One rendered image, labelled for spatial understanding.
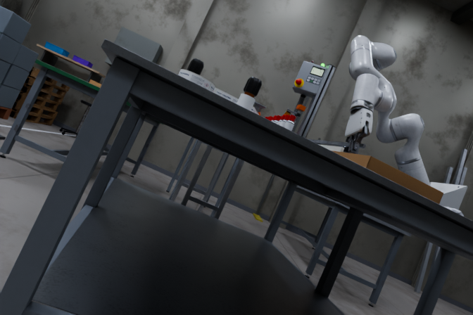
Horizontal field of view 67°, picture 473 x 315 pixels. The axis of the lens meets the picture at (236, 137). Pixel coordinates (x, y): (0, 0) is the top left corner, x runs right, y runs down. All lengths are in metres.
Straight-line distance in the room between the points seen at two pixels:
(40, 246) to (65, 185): 0.14
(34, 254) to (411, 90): 7.01
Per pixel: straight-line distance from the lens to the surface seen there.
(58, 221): 0.89
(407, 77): 7.44
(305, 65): 2.32
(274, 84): 6.61
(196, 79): 1.79
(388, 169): 1.05
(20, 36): 4.97
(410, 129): 1.99
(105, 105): 0.85
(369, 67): 1.58
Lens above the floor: 0.70
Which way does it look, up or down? 4 degrees up
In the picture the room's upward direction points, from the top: 24 degrees clockwise
